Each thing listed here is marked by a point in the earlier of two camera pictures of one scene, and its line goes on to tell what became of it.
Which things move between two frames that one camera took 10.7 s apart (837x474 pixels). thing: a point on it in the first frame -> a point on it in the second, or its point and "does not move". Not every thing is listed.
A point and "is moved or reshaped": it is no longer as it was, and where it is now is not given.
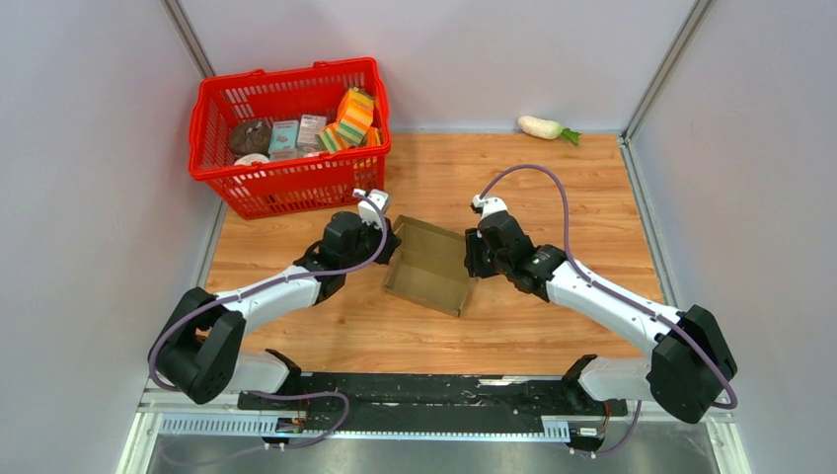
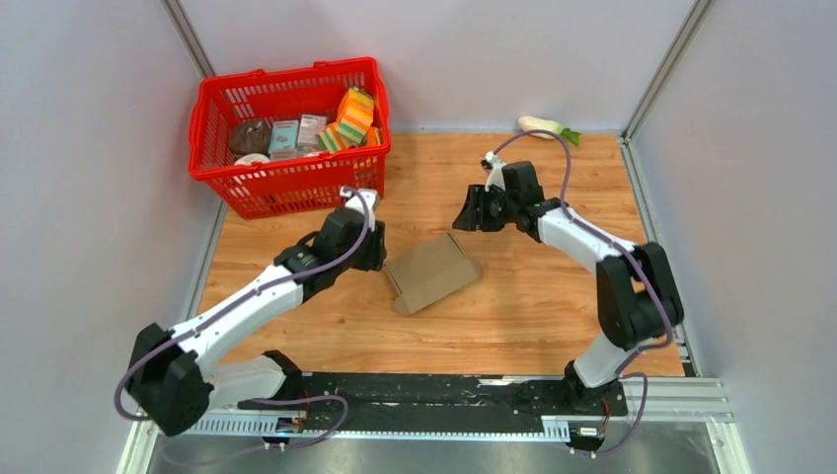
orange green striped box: (354, 116) does not move
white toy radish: (547, 128) does not move
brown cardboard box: (429, 266) is moved or reshaped
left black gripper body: (369, 241) does not move
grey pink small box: (310, 126) does not move
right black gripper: (472, 263) -> (475, 220)
